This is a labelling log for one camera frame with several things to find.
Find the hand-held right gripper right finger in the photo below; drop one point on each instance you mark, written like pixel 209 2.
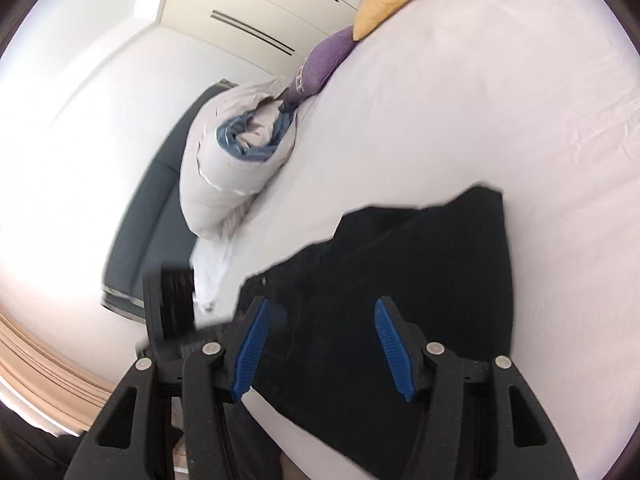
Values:
pixel 395 355

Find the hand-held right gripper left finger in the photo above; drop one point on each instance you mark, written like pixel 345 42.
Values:
pixel 250 355

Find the black pants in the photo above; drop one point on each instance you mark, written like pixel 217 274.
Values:
pixel 350 270

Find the grey padded headboard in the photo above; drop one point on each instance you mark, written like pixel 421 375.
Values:
pixel 145 220

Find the rolled grey duvet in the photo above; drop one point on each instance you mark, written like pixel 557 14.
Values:
pixel 210 160

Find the bed with white sheet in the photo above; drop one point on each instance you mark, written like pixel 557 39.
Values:
pixel 500 110

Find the purple cushion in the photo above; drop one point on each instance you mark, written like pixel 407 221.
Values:
pixel 320 62

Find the yellow cushion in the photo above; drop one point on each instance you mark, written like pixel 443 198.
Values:
pixel 390 0

